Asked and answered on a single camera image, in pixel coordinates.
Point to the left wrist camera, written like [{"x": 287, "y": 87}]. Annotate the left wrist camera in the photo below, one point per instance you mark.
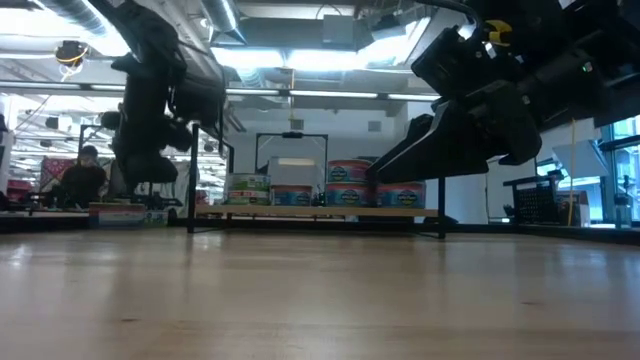
[{"x": 200, "y": 100}]

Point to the yellow sticker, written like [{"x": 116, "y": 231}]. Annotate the yellow sticker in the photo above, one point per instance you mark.
[{"x": 497, "y": 32}]

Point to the colourful hanging cloth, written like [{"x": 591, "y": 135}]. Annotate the colourful hanging cloth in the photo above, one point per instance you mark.
[{"x": 52, "y": 172}]

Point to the silver ventilation duct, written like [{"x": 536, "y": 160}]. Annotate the silver ventilation duct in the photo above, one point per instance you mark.
[{"x": 70, "y": 15}]

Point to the ceiling strip light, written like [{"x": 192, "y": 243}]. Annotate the ceiling strip light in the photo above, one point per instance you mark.
[
  {"x": 330, "y": 94},
  {"x": 50, "y": 86}
]

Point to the white storage box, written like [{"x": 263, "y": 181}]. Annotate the white storage box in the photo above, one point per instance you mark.
[{"x": 295, "y": 172}]

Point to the black ceiling-hung device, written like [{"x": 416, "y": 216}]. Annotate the black ceiling-hung device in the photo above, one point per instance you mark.
[{"x": 71, "y": 52}]

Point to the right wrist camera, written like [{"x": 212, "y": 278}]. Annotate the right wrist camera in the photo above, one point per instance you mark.
[{"x": 455, "y": 62}]

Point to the person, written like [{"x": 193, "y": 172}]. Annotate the person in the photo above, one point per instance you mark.
[{"x": 82, "y": 182}]

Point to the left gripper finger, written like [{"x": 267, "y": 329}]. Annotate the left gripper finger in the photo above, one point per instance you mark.
[{"x": 150, "y": 169}]

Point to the white board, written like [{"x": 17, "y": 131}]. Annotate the white board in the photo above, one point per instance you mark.
[{"x": 497, "y": 200}]

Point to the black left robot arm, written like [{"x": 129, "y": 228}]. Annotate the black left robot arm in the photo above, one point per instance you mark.
[{"x": 150, "y": 30}]

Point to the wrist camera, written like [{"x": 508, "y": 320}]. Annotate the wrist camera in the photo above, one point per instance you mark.
[
  {"x": 200, "y": 100},
  {"x": 455, "y": 62}
]

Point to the pull-tab lid tuna can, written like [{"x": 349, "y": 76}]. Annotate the pull-tab lid tuna can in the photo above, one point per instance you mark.
[{"x": 292, "y": 196}]

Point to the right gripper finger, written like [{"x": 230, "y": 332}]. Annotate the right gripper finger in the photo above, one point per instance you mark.
[
  {"x": 420, "y": 135},
  {"x": 480, "y": 135}
]

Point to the black mesh cart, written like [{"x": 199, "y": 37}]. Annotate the black mesh cart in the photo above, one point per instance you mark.
[{"x": 535, "y": 202}]

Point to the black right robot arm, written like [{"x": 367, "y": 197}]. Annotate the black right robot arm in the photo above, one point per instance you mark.
[{"x": 620, "y": 50}]

